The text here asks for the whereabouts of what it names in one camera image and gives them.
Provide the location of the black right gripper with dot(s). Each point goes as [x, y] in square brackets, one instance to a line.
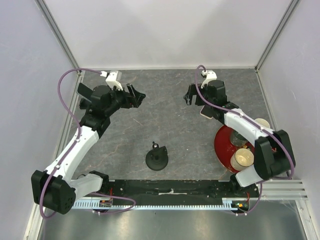
[192, 90]

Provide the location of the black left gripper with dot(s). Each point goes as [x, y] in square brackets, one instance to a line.
[137, 97]

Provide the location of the black phone clear case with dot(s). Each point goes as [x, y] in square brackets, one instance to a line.
[84, 91]

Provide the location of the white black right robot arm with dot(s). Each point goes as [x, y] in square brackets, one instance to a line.
[273, 154]

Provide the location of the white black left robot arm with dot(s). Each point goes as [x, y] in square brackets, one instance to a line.
[54, 188]

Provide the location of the black phone pink case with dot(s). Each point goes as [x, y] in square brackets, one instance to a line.
[206, 112]

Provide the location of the clear plastic cup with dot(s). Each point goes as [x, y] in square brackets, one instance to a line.
[237, 139]

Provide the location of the red round tray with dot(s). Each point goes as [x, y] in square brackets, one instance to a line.
[224, 149]

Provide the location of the beige paper cup upper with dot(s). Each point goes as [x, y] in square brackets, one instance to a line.
[264, 124]

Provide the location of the beige paper cup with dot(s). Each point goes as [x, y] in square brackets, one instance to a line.
[242, 159]
[264, 124]

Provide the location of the beige paper cup lower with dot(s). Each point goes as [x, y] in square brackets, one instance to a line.
[242, 159]

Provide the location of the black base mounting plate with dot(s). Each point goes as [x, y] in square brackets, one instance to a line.
[137, 189]

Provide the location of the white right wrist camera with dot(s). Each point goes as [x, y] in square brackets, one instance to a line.
[208, 75]

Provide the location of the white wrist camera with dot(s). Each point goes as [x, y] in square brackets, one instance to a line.
[112, 79]
[208, 75]

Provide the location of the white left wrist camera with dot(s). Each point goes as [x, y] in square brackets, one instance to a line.
[112, 79]

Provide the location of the black round base mount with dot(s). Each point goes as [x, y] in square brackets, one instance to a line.
[157, 158]

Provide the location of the grey slotted cable duct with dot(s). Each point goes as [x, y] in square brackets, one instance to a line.
[161, 202]

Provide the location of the left aluminium frame post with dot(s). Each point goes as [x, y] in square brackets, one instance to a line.
[42, 5]

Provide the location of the aluminium frame post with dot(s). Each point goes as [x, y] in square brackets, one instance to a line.
[277, 33]
[42, 5]

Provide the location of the right aluminium frame post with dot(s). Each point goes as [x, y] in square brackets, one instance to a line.
[277, 33]

